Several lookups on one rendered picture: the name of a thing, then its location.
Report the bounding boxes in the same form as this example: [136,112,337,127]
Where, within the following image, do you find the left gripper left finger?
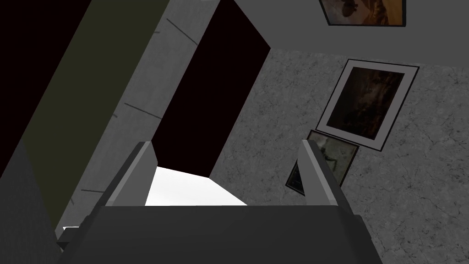
[104,141,158,207]

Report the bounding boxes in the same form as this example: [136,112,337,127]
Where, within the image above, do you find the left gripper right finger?
[297,139,346,207]

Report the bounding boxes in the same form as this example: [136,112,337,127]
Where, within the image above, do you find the dark picture with white mat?
[315,58,420,152]

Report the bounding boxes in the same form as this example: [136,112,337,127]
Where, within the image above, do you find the pale grey picture, dark frame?
[285,130,360,196]

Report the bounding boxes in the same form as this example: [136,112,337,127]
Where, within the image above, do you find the orange picture in black frame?
[318,0,407,28]

